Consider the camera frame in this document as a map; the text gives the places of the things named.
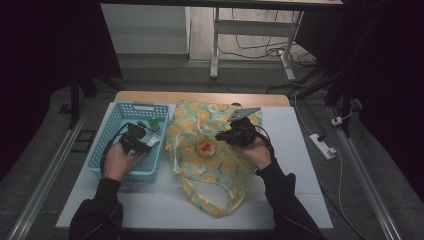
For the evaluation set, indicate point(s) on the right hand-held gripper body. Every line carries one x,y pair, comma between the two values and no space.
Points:
243,131

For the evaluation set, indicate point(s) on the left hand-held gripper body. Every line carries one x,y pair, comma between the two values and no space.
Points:
131,138

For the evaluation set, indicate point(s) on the blue plastic basket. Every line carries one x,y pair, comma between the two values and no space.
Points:
150,160

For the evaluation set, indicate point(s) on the round yellow tin red label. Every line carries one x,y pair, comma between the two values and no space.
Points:
206,149

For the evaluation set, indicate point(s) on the orange fruit print cloth bag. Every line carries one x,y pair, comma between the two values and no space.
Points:
200,171

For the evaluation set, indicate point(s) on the person's right hand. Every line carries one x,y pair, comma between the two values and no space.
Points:
256,155

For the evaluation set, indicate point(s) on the person's left hand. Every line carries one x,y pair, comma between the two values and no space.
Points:
116,163

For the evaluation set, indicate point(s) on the small green-capped bottle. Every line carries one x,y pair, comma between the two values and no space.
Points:
154,124

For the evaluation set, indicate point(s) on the black floor plate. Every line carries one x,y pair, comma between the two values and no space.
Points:
84,141

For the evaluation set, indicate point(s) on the white table mat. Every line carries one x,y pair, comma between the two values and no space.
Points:
293,166

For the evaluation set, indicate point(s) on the black metal stand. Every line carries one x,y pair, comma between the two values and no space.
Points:
75,100
345,100

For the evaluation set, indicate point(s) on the white power strip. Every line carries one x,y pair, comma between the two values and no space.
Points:
321,146

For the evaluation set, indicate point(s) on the small white adapter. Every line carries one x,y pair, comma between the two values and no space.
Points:
336,121

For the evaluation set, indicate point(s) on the white cabinet panel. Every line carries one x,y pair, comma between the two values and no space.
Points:
143,28

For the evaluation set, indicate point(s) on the dark curtain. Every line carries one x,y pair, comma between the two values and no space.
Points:
33,66
390,83

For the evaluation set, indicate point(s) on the metal floor rail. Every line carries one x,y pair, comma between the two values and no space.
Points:
366,186
43,186

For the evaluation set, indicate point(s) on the white metal desk frame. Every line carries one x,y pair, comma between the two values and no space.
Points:
253,28

